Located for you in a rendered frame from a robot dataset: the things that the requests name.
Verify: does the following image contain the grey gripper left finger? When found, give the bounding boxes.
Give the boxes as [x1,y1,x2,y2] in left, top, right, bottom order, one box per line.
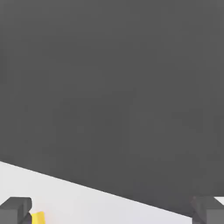
[0,196,33,224]

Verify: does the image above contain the small yellow cube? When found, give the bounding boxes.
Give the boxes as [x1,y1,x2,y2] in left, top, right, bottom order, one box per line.
[31,211,46,224]

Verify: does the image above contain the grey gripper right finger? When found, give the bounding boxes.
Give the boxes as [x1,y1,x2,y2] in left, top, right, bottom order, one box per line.
[190,196,224,224]

